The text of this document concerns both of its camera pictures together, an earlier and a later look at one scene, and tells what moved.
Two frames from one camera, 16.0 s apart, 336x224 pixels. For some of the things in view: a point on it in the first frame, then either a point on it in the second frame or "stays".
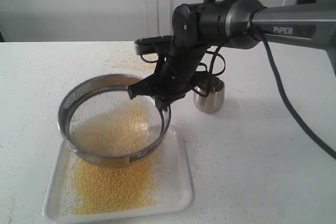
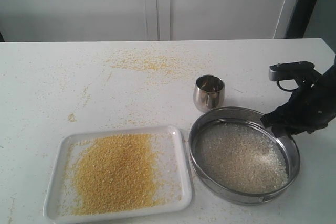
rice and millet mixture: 119,131 → 241,157
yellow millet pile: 101,190 stays
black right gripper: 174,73 → 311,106
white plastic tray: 160,184 stays
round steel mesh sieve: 100,126 → 245,115
